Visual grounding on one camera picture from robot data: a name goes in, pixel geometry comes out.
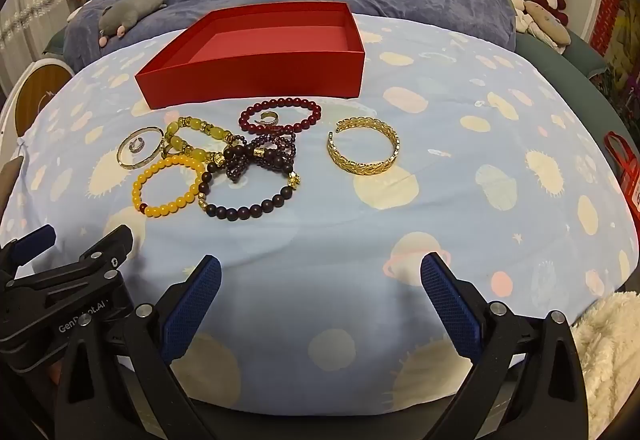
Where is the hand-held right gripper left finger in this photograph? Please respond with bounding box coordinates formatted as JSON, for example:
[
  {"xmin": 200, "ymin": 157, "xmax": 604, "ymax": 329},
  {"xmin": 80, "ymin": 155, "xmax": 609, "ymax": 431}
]
[{"xmin": 54, "ymin": 254, "xmax": 223, "ymax": 440}]

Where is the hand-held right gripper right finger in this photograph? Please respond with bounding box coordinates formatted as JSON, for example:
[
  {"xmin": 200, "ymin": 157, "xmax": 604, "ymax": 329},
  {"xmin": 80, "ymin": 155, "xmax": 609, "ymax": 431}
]
[{"xmin": 420, "ymin": 252, "xmax": 591, "ymax": 440}]

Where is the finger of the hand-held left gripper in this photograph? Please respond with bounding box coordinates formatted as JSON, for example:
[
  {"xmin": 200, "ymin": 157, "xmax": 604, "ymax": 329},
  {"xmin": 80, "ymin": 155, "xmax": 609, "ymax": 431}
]
[
  {"xmin": 7, "ymin": 225, "xmax": 135, "ymax": 294},
  {"xmin": 0, "ymin": 224, "xmax": 57, "ymax": 281}
]

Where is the yellow bead bracelet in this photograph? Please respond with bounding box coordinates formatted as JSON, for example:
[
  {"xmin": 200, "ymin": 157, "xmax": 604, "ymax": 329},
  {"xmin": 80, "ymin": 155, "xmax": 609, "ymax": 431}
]
[{"xmin": 131, "ymin": 155, "xmax": 207, "ymax": 219}]

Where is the thin gold bangle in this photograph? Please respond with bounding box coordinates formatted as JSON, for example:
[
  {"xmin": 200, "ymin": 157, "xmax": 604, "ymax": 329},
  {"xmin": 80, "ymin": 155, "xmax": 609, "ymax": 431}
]
[{"xmin": 117, "ymin": 127, "xmax": 165, "ymax": 171}]

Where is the dark brown bead bracelet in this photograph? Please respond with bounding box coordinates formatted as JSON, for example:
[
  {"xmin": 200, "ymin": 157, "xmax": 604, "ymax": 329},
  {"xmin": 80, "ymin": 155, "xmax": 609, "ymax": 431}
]
[{"xmin": 197, "ymin": 145, "xmax": 302, "ymax": 223}]

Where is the yellow-green jade bracelet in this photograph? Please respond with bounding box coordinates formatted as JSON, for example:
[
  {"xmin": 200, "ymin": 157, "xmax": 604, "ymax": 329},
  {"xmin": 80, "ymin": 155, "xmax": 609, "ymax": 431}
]
[{"xmin": 161, "ymin": 116, "xmax": 233, "ymax": 163}]

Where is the gold woven bangle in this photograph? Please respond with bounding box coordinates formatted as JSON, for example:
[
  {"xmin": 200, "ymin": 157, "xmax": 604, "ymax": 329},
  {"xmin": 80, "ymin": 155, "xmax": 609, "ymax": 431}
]
[{"xmin": 327, "ymin": 117, "xmax": 402, "ymax": 177}]

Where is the purple garnet bead bracelet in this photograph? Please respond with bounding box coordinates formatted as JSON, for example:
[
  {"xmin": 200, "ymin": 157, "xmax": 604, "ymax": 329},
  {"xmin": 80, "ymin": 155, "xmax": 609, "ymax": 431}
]
[{"xmin": 222, "ymin": 132, "xmax": 297, "ymax": 183}]

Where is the red cardboard box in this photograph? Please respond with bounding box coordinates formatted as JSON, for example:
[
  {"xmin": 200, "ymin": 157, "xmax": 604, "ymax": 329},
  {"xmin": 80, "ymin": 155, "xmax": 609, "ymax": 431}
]
[{"xmin": 134, "ymin": 2, "xmax": 367, "ymax": 111}]

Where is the dark red bead bracelet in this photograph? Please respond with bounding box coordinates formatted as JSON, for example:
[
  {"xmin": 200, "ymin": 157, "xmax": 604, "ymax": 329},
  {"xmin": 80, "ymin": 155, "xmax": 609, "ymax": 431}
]
[{"xmin": 239, "ymin": 97, "xmax": 323, "ymax": 135}]

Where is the planet print bed sheet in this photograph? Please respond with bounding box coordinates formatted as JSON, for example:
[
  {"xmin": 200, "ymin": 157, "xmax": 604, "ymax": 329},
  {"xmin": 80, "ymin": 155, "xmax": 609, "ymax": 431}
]
[{"xmin": 0, "ymin": 12, "xmax": 636, "ymax": 408}]

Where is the round white brown-faced device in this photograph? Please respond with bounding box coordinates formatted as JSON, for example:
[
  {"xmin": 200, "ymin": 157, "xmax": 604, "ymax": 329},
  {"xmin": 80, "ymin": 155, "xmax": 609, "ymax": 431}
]
[{"xmin": 0, "ymin": 60, "xmax": 76, "ymax": 161}]

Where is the white fluffy blanket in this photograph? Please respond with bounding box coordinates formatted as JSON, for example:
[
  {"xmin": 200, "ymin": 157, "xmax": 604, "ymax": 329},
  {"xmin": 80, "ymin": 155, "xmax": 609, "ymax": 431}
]
[{"xmin": 570, "ymin": 292, "xmax": 640, "ymax": 440}]

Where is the white lace curtain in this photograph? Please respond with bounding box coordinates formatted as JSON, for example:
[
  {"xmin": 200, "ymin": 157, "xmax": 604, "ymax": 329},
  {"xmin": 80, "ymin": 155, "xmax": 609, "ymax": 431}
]
[{"xmin": 0, "ymin": 0, "xmax": 66, "ymax": 86}]

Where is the red shopping bag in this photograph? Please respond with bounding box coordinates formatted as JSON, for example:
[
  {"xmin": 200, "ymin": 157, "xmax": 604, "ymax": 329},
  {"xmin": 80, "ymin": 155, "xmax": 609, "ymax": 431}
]
[{"xmin": 604, "ymin": 131, "xmax": 640, "ymax": 221}]

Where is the grey plush toy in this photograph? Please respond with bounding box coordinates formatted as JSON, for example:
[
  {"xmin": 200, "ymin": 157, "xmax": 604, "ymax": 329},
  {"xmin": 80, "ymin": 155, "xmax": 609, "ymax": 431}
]
[{"xmin": 97, "ymin": 0, "xmax": 168, "ymax": 46}]

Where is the pink orchid plant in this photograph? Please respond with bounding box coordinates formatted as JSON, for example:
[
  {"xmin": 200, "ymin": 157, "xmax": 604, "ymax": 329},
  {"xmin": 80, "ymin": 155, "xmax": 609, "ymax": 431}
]
[{"xmin": 600, "ymin": 70, "xmax": 640, "ymax": 131}]

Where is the small white plush toy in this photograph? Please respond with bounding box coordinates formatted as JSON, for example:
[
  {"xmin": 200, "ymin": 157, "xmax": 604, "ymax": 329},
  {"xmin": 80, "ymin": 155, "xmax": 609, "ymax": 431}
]
[{"xmin": 500, "ymin": 0, "xmax": 538, "ymax": 38}]

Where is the cookie plush toy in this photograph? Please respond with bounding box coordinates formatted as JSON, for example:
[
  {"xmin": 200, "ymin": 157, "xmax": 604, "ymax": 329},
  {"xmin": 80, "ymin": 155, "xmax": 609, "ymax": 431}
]
[{"xmin": 522, "ymin": 0, "xmax": 571, "ymax": 53}]

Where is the yellow flower painting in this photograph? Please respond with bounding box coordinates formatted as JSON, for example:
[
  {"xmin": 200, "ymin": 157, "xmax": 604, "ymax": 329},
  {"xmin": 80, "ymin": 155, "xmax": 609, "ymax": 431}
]
[{"xmin": 607, "ymin": 0, "xmax": 640, "ymax": 71}]

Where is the green bed frame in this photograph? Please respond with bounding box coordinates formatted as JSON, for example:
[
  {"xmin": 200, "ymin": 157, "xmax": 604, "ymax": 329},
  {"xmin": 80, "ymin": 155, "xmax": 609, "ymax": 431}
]
[{"xmin": 462, "ymin": 0, "xmax": 640, "ymax": 141}]

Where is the red wall hanging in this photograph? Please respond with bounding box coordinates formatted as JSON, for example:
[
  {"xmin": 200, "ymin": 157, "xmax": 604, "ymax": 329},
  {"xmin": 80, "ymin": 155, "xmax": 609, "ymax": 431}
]
[{"xmin": 590, "ymin": 0, "xmax": 623, "ymax": 56}]

